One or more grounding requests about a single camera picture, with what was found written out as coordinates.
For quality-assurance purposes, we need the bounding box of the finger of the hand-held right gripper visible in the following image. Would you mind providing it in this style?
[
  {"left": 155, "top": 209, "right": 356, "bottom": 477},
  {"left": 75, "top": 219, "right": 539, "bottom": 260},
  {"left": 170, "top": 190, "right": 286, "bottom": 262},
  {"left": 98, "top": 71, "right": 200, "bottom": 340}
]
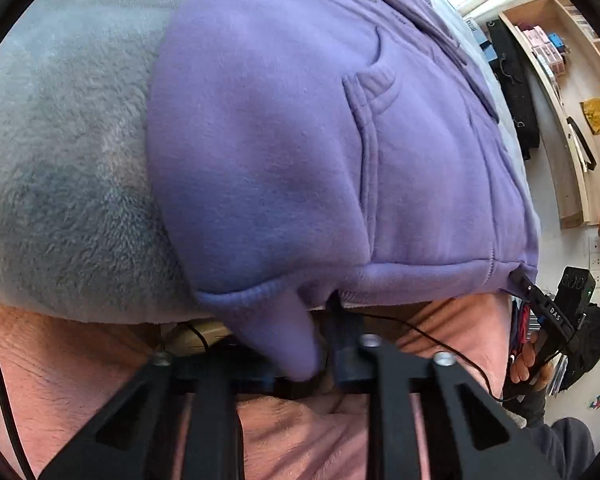
[{"left": 509, "top": 270, "right": 537, "bottom": 297}]

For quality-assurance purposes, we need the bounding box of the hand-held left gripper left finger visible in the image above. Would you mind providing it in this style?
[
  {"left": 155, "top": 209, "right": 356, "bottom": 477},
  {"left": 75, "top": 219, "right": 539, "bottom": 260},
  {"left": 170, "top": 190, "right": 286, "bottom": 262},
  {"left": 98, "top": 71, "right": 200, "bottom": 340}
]
[{"left": 37, "top": 352, "right": 301, "bottom": 480}]

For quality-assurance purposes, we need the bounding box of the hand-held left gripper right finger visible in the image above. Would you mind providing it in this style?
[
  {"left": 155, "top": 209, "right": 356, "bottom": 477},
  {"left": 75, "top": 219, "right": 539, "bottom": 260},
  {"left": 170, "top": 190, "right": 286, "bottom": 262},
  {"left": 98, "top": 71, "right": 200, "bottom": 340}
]
[{"left": 325, "top": 300, "right": 563, "bottom": 480}]

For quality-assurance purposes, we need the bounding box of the purple zip hoodie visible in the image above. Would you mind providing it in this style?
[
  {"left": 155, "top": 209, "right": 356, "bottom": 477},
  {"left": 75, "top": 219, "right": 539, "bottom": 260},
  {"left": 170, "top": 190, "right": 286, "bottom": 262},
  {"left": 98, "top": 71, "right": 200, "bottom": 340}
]
[{"left": 145, "top": 0, "right": 542, "bottom": 381}]

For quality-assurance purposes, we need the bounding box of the person's right hand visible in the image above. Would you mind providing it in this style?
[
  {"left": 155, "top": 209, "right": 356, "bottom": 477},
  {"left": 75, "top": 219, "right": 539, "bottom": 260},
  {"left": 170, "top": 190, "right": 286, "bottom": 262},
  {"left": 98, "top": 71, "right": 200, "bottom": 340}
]
[{"left": 509, "top": 332, "right": 556, "bottom": 397}]

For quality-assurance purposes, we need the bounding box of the black backpack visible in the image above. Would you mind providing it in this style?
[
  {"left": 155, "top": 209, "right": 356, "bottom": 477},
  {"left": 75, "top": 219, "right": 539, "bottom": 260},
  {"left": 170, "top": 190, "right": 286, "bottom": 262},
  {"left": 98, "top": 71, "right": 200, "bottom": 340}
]
[{"left": 562, "top": 302, "right": 600, "bottom": 391}]

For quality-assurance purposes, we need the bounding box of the flat black item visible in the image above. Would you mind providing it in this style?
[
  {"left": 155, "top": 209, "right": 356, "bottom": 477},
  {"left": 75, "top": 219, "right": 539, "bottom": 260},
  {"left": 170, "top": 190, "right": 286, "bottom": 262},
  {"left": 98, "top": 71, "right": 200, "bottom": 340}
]
[{"left": 565, "top": 116, "right": 598, "bottom": 171}]

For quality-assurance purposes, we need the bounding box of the yellow bag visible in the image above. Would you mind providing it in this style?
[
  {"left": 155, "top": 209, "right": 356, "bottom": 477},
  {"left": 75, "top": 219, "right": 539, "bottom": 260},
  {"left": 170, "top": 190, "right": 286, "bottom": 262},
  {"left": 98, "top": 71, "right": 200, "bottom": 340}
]
[{"left": 580, "top": 99, "right": 600, "bottom": 135}]

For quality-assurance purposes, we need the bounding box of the long black case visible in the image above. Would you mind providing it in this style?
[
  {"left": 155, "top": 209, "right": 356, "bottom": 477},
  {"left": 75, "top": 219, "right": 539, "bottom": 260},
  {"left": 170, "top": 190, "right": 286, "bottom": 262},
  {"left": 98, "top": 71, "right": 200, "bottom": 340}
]
[{"left": 485, "top": 19, "right": 541, "bottom": 161}]

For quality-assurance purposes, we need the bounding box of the white cardboard box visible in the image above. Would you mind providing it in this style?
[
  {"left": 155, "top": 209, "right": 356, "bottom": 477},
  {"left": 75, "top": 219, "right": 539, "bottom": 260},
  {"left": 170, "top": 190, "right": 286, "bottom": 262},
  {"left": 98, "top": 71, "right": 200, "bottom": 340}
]
[{"left": 462, "top": 16, "right": 497, "bottom": 66}]

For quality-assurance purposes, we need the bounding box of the wooden shelf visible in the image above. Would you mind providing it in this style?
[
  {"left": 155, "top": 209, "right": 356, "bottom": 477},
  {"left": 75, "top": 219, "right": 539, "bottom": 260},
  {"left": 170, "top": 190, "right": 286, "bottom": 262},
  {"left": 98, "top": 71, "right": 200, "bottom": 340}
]
[{"left": 497, "top": 0, "right": 600, "bottom": 231}]

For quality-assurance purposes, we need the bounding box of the grey fleece blanket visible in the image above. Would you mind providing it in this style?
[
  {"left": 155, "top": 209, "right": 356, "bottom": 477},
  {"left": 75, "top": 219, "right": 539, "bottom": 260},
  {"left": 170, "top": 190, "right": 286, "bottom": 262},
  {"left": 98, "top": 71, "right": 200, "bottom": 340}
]
[{"left": 0, "top": 0, "right": 526, "bottom": 326}]

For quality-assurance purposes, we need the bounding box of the thin black cable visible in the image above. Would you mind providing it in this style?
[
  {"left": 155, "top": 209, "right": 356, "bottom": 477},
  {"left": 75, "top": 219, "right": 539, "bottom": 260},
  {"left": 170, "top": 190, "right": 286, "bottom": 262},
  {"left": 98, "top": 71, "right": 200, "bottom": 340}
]
[{"left": 180, "top": 312, "right": 518, "bottom": 403}]

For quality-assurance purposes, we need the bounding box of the thick black cable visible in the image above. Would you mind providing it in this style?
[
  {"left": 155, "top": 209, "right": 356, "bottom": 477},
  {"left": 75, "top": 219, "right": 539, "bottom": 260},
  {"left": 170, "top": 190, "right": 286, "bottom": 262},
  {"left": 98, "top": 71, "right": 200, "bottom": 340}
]
[{"left": 0, "top": 315, "right": 36, "bottom": 480}]

